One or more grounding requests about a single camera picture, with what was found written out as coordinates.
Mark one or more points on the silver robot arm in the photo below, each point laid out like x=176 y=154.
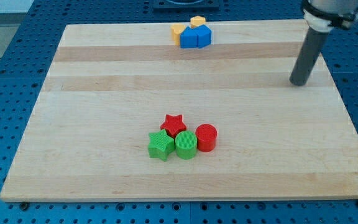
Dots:
x=325 y=15

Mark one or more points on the wooden board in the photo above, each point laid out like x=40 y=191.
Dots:
x=110 y=85

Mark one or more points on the red star block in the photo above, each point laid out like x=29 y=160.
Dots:
x=173 y=125

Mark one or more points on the green cylinder block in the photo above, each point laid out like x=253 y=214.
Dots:
x=186 y=143

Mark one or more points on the red cylinder block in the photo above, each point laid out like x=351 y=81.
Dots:
x=206 y=136

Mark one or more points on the green star block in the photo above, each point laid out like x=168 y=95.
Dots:
x=161 y=145

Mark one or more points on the blue cube block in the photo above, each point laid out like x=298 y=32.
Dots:
x=188 y=39

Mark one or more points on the blue pentagon block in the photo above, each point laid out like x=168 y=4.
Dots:
x=204 y=35

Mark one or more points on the yellow heart block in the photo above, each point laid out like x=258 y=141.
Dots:
x=176 y=30

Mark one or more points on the yellow hexagon block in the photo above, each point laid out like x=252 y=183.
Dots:
x=197 y=21

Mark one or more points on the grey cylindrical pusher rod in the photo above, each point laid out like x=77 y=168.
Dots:
x=309 y=53

